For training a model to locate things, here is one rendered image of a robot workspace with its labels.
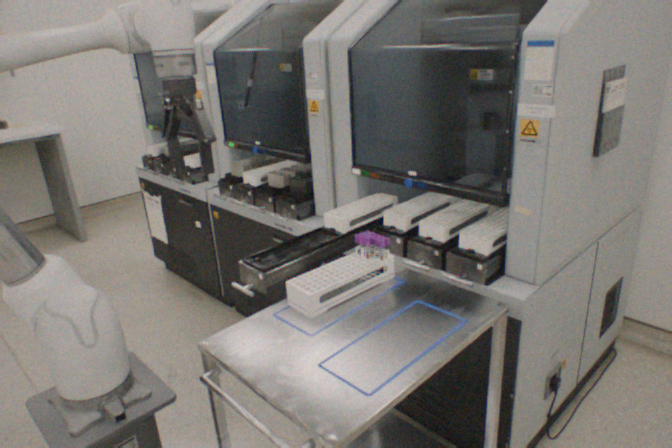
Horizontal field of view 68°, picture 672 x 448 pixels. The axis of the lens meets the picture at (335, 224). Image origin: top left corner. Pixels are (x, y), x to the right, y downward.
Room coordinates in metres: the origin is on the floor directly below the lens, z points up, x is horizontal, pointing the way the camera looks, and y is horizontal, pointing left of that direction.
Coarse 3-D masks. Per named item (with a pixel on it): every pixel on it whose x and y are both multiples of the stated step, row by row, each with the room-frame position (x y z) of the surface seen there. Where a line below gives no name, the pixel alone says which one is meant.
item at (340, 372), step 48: (384, 288) 1.17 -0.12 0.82; (432, 288) 1.15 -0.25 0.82; (240, 336) 0.98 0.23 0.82; (288, 336) 0.97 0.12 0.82; (336, 336) 0.96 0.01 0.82; (384, 336) 0.95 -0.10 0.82; (432, 336) 0.94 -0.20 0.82; (288, 384) 0.80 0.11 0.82; (336, 384) 0.80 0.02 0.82; (384, 384) 0.79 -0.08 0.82; (336, 432) 0.67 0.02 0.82; (384, 432) 1.22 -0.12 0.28
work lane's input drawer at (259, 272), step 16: (368, 224) 1.65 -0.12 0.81; (288, 240) 1.54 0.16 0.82; (304, 240) 1.56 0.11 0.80; (320, 240) 1.55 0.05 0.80; (336, 240) 1.54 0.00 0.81; (352, 240) 1.57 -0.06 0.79; (256, 256) 1.45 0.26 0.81; (272, 256) 1.45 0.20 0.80; (288, 256) 1.44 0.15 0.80; (304, 256) 1.43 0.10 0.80; (320, 256) 1.47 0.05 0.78; (240, 272) 1.41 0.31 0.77; (256, 272) 1.35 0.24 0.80; (272, 272) 1.34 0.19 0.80; (288, 272) 1.38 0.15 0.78; (240, 288) 1.34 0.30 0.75; (256, 288) 1.36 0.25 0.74
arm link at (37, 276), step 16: (0, 208) 1.05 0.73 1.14; (0, 224) 1.02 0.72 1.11; (0, 240) 1.01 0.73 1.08; (16, 240) 1.04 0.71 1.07; (0, 256) 1.01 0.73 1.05; (16, 256) 1.02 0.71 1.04; (32, 256) 1.05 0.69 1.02; (48, 256) 1.10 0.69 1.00; (0, 272) 1.01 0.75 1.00; (16, 272) 1.02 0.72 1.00; (32, 272) 1.04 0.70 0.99; (48, 272) 1.05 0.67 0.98; (64, 272) 1.08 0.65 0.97; (16, 288) 1.01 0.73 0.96; (32, 288) 1.01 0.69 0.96; (48, 288) 1.03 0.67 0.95; (16, 304) 1.01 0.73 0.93; (32, 304) 1.00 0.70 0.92; (32, 320) 1.00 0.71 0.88
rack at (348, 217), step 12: (348, 204) 1.73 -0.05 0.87; (360, 204) 1.72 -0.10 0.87; (372, 204) 1.71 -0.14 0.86; (384, 204) 1.72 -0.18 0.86; (396, 204) 1.76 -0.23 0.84; (324, 216) 1.64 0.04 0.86; (336, 216) 1.62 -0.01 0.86; (348, 216) 1.60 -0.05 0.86; (360, 216) 1.74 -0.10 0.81; (372, 216) 1.73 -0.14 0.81; (336, 228) 1.60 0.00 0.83; (348, 228) 1.59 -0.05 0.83
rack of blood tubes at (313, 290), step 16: (352, 256) 1.25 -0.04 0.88; (320, 272) 1.16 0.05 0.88; (336, 272) 1.17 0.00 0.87; (352, 272) 1.15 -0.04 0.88; (368, 272) 1.17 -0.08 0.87; (384, 272) 1.21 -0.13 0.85; (288, 288) 1.11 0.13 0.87; (304, 288) 1.08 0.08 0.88; (320, 288) 1.08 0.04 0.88; (336, 288) 1.17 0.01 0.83; (352, 288) 1.13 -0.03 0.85; (304, 304) 1.06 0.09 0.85; (320, 304) 1.06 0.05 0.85; (336, 304) 1.10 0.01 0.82
